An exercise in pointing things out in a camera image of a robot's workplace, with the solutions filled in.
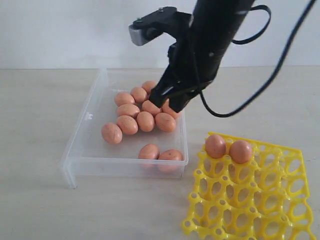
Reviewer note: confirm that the yellow plastic egg tray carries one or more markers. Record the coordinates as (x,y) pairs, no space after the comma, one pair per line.
(263,199)

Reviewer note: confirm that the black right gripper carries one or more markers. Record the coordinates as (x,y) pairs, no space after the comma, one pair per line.
(194,60)

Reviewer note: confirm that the brown egg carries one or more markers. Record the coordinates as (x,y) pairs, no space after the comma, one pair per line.
(128,109)
(165,122)
(166,109)
(139,94)
(149,85)
(149,152)
(148,106)
(145,121)
(215,146)
(127,124)
(170,155)
(111,133)
(240,152)
(123,97)

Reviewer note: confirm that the clear plastic container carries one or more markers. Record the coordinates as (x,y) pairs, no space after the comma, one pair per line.
(87,153)

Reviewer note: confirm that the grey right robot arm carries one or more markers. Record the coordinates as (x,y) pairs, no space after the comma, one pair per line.
(219,16)

